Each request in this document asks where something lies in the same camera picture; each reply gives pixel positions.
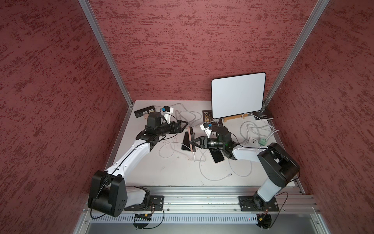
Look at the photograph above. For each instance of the black booklet right corner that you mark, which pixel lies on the black booklet right corner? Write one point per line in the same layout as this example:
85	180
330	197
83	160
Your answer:
263	115

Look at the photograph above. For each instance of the white power strip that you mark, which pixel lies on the white power strip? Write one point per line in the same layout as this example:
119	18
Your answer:
253	142

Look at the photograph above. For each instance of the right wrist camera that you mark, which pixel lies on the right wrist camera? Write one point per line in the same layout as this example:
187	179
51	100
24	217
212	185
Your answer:
206	127

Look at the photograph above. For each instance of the phone pink case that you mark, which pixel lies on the phone pink case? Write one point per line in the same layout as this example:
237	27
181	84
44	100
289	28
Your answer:
217	155
191	138

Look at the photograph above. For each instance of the green plug adapter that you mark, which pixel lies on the green plug adapter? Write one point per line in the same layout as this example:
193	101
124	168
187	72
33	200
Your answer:
263	142

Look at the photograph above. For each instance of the black book yellow letters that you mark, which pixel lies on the black book yellow letters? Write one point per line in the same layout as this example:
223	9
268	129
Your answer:
214	124

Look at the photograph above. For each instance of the white tablet panel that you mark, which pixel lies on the white tablet panel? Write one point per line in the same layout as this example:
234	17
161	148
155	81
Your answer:
237	95

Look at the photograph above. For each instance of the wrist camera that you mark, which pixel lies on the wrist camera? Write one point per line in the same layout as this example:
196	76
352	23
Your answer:
206	127
167	112

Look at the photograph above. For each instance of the black power strip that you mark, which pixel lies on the black power strip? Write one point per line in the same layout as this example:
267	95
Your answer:
144	111

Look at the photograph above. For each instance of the aluminium corner post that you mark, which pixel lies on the aluminium corner post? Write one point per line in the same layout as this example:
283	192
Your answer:
302	38
89	14

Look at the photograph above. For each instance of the wooden tablet stand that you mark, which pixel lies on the wooden tablet stand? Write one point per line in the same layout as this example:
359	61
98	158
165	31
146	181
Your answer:
225	119

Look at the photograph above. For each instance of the right aluminium corner post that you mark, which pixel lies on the right aluminium corner post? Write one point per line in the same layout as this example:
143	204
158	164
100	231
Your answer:
302	38

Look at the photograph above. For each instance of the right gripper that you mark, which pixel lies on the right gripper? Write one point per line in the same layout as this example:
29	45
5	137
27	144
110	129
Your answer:
204	142

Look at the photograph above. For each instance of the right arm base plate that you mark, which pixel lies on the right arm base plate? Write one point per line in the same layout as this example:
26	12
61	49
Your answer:
256	204

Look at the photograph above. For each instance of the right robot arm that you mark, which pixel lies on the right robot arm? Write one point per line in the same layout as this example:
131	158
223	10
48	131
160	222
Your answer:
279	166

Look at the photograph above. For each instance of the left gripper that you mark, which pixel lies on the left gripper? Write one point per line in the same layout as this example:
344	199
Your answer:
174	130

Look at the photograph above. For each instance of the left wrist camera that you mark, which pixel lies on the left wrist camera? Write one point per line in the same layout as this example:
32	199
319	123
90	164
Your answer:
167	112

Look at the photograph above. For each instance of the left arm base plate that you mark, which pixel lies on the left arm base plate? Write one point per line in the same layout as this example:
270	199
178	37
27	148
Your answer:
153	203

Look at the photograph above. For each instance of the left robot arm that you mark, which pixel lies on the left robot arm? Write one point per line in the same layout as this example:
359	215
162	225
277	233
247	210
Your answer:
109	193

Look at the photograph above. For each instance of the phone teal case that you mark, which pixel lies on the phone teal case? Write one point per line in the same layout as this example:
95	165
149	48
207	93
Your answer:
186	142

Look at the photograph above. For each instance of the aluminium rail frame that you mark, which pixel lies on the aluminium rail frame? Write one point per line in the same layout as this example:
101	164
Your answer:
211	210

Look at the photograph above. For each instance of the left aluminium corner post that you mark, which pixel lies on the left aluminium corner post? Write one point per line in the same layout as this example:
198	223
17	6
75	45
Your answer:
89	14

